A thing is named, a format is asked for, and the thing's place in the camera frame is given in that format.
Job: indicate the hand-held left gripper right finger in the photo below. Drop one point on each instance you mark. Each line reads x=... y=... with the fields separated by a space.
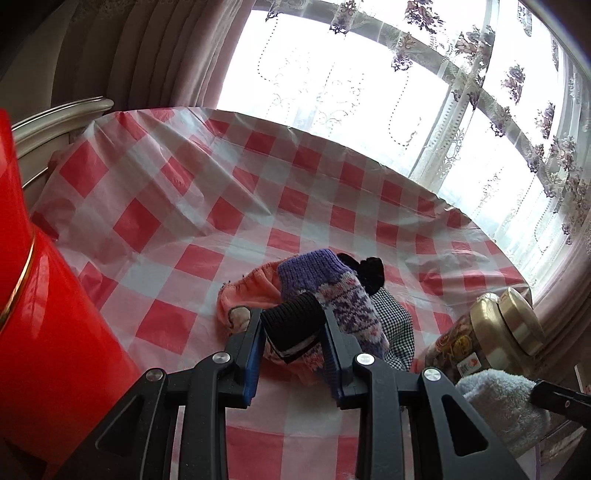
x=334 y=374

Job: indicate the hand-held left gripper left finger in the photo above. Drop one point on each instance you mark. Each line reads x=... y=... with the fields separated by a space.
x=254 y=355

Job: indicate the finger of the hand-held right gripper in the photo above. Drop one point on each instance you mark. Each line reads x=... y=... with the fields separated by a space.
x=554 y=397

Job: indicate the black ribbed striped sock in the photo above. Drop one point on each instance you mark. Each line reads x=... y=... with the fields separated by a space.
x=291 y=323

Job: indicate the teal terry towel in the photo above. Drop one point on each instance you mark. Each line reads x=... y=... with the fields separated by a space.
x=498 y=406

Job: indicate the salmon cloth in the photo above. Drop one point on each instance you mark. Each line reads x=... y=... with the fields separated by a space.
x=254 y=286

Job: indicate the mauve patterned curtain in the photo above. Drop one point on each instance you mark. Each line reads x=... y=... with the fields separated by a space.
x=558 y=323

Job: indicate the black white houndstooth cloth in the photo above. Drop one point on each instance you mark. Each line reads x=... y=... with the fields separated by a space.
x=397 y=323

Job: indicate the purple knitted sock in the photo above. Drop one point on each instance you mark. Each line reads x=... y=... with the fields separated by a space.
x=332 y=286

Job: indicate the glass jar with metal lid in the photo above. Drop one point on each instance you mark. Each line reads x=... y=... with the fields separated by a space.
x=485 y=332

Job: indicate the black fuzzy cloth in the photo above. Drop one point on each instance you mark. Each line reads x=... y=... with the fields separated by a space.
x=364 y=274

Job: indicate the red white checked tablecloth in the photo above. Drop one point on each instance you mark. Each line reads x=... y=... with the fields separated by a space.
x=184 y=207

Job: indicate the red thermos jug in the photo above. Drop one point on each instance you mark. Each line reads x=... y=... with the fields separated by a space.
x=55 y=323

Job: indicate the sheer embroidered lace curtain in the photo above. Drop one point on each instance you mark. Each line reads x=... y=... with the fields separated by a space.
x=508 y=138

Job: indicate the cream dresser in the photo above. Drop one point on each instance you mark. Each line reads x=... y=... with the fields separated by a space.
x=46 y=134

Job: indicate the pink curtain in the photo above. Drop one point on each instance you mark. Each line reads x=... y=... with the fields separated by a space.
x=138 y=55

